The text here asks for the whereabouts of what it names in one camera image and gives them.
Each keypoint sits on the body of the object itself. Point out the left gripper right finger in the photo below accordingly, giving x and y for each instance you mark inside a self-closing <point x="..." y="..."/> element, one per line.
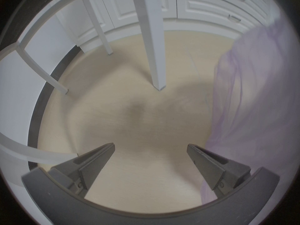
<point x="215" y="172"/>

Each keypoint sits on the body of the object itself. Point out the white wardrobe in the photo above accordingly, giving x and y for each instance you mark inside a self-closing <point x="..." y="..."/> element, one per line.
<point x="206" y="8"/>

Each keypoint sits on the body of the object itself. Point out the purple plastic bag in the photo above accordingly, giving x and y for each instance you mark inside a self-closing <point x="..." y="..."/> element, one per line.
<point x="257" y="102"/>

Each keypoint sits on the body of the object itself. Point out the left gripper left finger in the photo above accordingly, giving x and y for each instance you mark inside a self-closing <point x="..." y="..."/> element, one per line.
<point x="91" y="167"/>

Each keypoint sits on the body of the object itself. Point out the white chair grey cushions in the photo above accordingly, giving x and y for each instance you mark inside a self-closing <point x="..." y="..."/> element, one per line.
<point x="150" y="31"/>

